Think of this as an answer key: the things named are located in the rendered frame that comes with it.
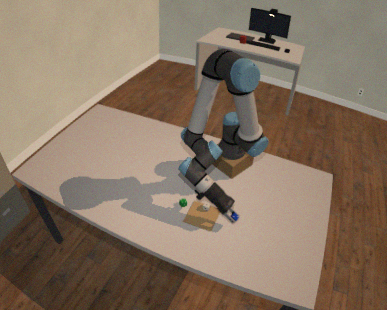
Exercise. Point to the green die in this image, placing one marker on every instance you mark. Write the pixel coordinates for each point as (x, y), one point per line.
(183, 202)

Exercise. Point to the tan square mat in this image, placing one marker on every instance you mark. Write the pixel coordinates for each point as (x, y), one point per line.
(198, 217)

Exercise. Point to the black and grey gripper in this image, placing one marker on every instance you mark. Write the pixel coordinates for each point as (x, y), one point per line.
(216, 195)

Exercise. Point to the blue die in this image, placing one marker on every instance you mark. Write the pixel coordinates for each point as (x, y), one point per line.
(235, 216)

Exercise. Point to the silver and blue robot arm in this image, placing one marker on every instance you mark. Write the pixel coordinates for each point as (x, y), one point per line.
(241, 77)

